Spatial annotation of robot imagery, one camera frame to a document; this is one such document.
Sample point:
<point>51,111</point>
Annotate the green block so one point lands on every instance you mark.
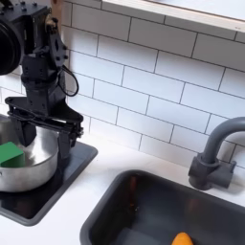
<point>11,154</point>

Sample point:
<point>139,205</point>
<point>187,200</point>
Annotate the steel pot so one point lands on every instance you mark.
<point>35,172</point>

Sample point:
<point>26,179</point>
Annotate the black stove top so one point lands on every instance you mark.
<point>73,166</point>

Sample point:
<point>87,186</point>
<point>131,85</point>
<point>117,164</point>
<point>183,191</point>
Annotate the dark grey sink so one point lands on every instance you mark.
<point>166,210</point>

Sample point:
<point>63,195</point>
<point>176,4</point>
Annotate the dark grey tap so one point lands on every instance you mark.
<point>207,166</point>

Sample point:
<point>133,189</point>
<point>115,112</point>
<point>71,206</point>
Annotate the orange toy vegetable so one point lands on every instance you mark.
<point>182,240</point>

